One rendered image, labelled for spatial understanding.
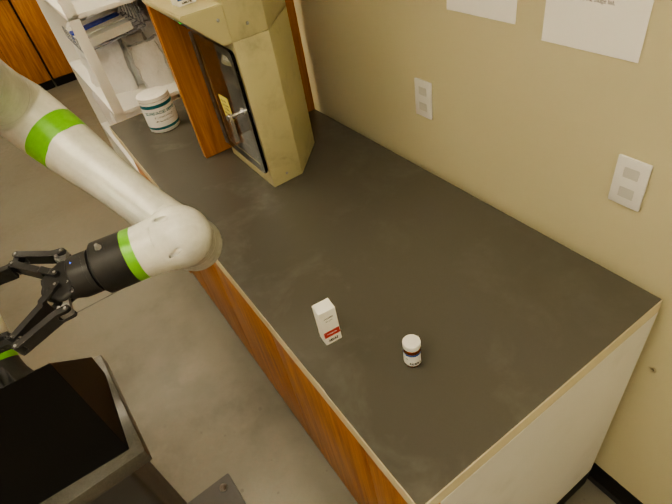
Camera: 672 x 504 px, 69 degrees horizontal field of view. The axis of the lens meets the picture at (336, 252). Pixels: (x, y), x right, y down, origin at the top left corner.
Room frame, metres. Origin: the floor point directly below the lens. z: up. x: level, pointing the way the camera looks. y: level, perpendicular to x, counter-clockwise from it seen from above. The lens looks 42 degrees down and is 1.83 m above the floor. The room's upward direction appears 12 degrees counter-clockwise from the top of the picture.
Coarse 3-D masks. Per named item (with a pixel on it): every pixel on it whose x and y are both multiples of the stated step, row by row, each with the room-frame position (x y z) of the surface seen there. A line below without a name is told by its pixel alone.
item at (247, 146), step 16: (192, 32) 1.63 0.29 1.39; (208, 48) 1.54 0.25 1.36; (224, 48) 1.42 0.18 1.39; (208, 64) 1.58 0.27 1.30; (224, 64) 1.45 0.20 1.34; (208, 80) 1.63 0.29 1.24; (224, 80) 1.49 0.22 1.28; (240, 80) 1.39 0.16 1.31; (224, 96) 1.53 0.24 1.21; (240, 96) 1.40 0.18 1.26; (224, 112) 1.58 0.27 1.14; (224, 128) 1.64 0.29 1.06; (240, 128) 1.48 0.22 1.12; (240, 144) 1.53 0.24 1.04; (256, 144) 1.39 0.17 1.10; (256, 160) 1.43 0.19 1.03
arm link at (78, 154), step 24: (72, 144) 0.88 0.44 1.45; (96, 144) 0.90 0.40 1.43; (48, 168) 0.89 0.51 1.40; (72, 168) 0.86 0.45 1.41; (96, 168) 0.85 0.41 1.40; (120, 168) 0.86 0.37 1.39; (96, 192) 0.84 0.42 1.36; (120, 192) 0.82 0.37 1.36; (144, 192) 0.82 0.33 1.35; (144, 216) 0.79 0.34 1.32; (216, 240) 0.74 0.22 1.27
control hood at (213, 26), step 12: (144, 0) 1.60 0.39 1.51; (156, 0) 1.56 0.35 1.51; (168, 0) 1.53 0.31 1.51; (204, 0) 1.45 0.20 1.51; (168, 12) 1.41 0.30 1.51; (180, 12) 1.38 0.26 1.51; (192, 12) 1.35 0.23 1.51; (204, 12) 1.36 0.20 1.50; (216, 12) 1.37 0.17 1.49; (192, 24) 1.34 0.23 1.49; (204, 24) 1.35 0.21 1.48; (216, 24) 1.37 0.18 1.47; (216, 36) 1.36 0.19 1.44; (228, 36) 1.38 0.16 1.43
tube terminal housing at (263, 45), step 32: (224, 0) 1.39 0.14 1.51; (256, 0) 1.43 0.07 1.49; (256, 32) 1.42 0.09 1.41; (288, 32) 1.59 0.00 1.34; (256, 64) 1.40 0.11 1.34; (288, 64) 1.53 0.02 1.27; (256, 96) 1.39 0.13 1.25; (288, 96) 1.47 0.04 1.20; (256, 128) 1.39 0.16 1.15; (288, 128) 1.43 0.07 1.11; (288, 160) 1.41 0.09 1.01
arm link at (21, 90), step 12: (0, 60) 0.90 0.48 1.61; (0, 72) 0.87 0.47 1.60; (12, 72) 0.92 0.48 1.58; (0, 84) 0.85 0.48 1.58; (12, 84) 0.89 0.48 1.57; (24, 84) 0.94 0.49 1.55; (0, 96) 0.85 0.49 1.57; (12, 96) 0.89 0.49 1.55; (24, 96) 0.92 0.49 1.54; (0, 108) 0.86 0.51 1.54; (12, 108) 0.89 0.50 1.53; (24, 108) 0.92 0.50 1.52; (0, 120) 0.88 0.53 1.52; (12, 120) 0.90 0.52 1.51
